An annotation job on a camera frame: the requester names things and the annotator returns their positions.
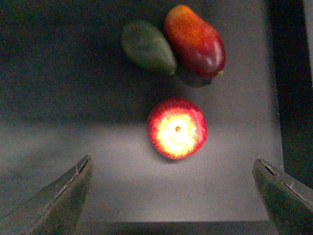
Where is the green mango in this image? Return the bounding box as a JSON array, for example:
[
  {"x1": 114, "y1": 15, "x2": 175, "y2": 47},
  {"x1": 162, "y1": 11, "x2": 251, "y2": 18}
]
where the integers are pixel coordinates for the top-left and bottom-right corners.
[{"x1": 121, "y1": 20, "x2": 177, "y2": 75}]

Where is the black near display tray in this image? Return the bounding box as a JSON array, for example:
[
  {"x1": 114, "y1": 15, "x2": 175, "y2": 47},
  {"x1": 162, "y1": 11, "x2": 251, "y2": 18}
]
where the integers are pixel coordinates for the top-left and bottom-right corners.
[{"x1": 0, "y1": 0, "x2": 313, "y2": 235}]

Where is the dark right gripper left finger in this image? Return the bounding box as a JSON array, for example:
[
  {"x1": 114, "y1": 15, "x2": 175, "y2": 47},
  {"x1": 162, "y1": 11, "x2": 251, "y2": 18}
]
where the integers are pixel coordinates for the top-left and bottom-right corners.
[{"x1": 0, "y1": 155, "x2": 93, "y2": 235}]

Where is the red orange mango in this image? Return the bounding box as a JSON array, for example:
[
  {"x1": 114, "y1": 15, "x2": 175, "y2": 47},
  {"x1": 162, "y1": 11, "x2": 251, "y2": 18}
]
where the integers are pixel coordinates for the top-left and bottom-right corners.
[{"x1": 164, "y1": 4, "x2": 226, "y2": 79}]

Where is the red yellow apple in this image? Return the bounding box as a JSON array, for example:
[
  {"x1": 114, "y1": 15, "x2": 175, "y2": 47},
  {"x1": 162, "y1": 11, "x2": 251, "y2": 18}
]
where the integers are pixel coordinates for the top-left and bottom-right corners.
[{"x1": 147, "y1": 97, "x2": 207, "y2": 160}]

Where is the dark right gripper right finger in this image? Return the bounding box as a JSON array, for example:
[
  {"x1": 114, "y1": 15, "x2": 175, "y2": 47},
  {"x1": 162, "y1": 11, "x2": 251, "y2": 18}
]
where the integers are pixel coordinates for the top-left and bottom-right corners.
[{"x1": 252, "y1": 158, "x2": 313, "y2": 235}]

